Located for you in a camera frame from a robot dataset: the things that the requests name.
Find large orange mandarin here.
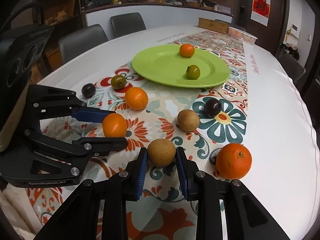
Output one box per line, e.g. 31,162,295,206
179,43,195,57

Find near left grey chair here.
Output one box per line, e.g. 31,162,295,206
58,24,108,64

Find patterned table runner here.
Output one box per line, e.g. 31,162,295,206
24,29,249,240

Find white kitchen counter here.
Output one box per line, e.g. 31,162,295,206
86,4,233,40

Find plastic fruit container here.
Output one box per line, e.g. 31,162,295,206
228,27,258,45

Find white wall intercom panel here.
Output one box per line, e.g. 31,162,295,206
291,24,300,39

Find grey chair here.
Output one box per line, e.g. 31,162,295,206
278,53,306,84
110,12,146,38
58,24,108,64

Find green tomato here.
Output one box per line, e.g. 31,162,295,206
185,65,201,80
111,75,126,90

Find dark plum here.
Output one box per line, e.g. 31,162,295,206
204,98,222,118
81,83,96,99

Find far left grey chair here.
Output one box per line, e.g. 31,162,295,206
110,12,146,38

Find brown longan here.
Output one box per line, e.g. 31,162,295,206
147,139,176,167
177,109,200,132

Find green plate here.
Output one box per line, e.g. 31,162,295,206
131,44,230,88

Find red door poster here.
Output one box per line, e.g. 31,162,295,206
251,0,271,26

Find right grey chair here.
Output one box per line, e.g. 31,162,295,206
278,53,306,84

